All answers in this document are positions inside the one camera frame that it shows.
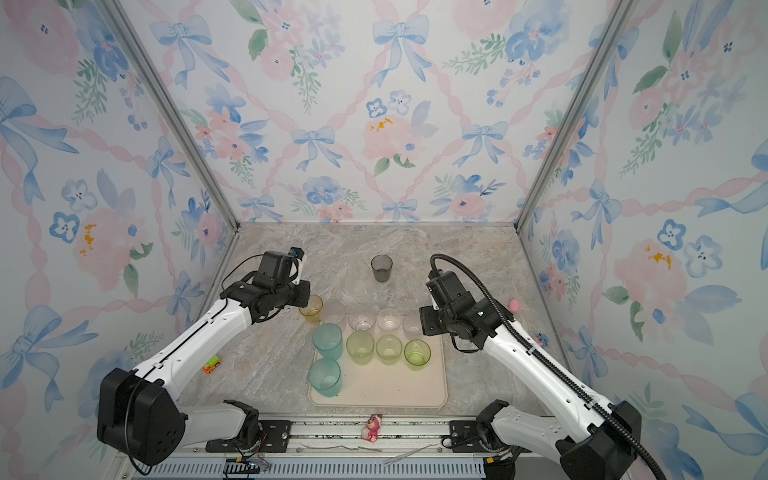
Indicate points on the small colourful doll toy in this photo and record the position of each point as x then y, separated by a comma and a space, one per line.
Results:
542, 340

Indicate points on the bright green cup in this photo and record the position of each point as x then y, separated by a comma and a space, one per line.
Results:
417, 354

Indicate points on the left aluminium corner post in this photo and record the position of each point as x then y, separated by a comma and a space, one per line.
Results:
128, 37

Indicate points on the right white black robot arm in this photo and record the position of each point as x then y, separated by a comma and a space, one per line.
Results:
585, 433

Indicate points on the yellow amber cup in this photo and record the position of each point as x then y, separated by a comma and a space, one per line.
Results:
312, 312

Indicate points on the right aluminium corner post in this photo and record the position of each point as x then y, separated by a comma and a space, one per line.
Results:
607, 43

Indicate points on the aluminium corner post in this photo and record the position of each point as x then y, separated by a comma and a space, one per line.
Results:
128, 37
607, 43

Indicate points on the clear textured cup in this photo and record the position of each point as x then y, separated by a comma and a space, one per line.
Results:
412, 326
334, 312

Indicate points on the clear smooth cup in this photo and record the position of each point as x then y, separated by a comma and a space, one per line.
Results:
362, 317

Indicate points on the light green textured cup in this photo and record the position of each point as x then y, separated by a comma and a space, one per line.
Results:
389, 349
360, 346

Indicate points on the aluminium rail frame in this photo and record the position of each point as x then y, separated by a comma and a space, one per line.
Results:
331, 448

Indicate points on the smoky grey cup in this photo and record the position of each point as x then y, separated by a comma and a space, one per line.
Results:
381, 266

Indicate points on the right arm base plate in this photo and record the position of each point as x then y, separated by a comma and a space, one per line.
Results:
471, 436

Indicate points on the beige plastic tray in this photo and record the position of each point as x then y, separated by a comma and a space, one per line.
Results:
377, 385

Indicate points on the teal cup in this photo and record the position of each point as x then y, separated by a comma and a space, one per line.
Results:
325, 377
328, 340

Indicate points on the pink bear toy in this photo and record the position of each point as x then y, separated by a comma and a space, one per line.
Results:
371, 429

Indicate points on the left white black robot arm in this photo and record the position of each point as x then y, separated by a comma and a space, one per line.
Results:
138, 413

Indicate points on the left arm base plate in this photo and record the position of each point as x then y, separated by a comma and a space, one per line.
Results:
276, 435

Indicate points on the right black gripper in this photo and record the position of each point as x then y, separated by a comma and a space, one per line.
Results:
427, 315

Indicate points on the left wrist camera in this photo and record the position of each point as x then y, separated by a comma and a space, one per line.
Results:
297, 256

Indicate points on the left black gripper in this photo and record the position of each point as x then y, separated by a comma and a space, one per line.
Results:
305, 293

